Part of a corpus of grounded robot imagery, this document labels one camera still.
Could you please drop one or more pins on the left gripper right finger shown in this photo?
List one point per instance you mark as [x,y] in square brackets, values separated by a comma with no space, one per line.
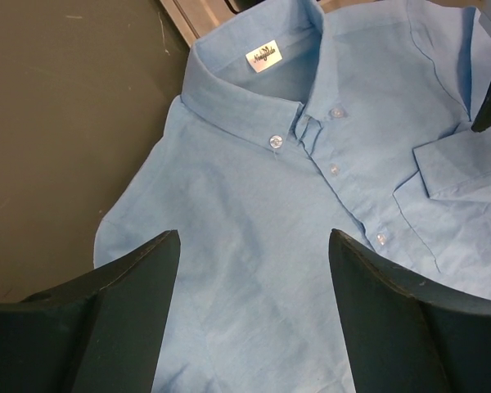
[404,332]

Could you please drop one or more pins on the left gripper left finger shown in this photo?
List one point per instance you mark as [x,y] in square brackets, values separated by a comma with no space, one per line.
[100,332]

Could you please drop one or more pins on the light blue button shirt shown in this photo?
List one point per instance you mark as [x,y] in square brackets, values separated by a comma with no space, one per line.
[292,122]

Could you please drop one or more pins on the silver metal tray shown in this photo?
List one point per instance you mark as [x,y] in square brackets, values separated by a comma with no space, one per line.
[196,18]

